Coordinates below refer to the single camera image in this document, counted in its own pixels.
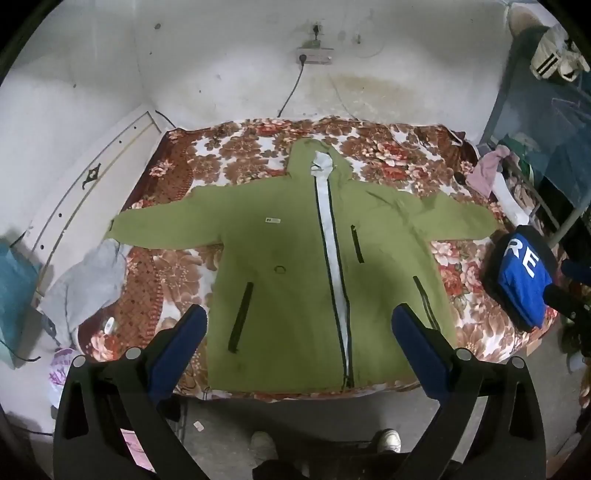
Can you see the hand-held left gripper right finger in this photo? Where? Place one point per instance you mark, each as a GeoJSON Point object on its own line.
{"type": "Point", "coordinates": [420, 357]}

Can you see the teal bag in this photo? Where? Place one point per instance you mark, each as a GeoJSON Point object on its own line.
{"type": "Point", "coordinates": [16, 295]}

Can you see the pink cloth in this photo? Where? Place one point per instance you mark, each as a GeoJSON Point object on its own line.
{"type": "Point", "coordinates": [487, 170]}

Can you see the person's left shoe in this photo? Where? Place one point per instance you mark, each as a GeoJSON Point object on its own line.
{"type": "Point", "coordinates": [262, 445]}

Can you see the person's right shoe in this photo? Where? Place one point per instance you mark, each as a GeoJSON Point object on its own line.
{"type": "Point", "coordinates": [388, 441]}

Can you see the white bed headboard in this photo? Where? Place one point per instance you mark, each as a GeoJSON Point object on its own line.
{"type": "Point", "coordinates": [115, 143]}

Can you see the pink paper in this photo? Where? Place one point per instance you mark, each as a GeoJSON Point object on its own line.
{"type": "Point", "coordinates": [136, 450]}

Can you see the green hooded jacket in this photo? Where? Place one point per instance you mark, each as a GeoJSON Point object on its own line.
{"type": "Point", "coordinates": [286, 286]}

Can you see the grey hoodie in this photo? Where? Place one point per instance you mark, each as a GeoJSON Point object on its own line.
{"type": "Point", "coordinates": [87, 286]}

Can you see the floral blanket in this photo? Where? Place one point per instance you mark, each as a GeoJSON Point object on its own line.
{"type": "Point", "coordinates": [240, 147]}

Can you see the white power strip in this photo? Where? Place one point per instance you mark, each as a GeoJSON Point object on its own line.
{"type": "Point", "coordinates": [314, 56]}

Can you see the white striped shoes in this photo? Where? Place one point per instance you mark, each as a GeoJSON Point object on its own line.
{"type": "Point", "coordinates": [556, 55]}

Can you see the metal rack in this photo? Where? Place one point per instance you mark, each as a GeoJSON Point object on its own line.
{"type": "Point", "coordinates": [554, 152]}

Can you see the white cloth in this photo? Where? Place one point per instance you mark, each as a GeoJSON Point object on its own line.
{"type": "Point", "coordinates": [510, 198]}

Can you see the purple floral bag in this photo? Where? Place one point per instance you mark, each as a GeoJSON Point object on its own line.
{"type": "Point", "coordinates": [60, 374]}

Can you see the wall socket with plug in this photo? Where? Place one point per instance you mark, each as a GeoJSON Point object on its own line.
{"type": "Point", "coordinates": [316, 32]}

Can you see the blue t-shirt with white letters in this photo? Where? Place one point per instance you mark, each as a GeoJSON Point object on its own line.
{"type": "Point", "coordinates": [517, 286]}

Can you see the person's shoe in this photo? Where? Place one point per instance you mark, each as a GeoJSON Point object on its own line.
{"type": "Point", "coordinates": [388, 441]}
{"type": "Point", "coordinates": [262, 445]}

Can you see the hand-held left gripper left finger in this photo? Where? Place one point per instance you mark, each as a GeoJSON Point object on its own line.
{"type": "Point", "coordinates": [180, 353]}

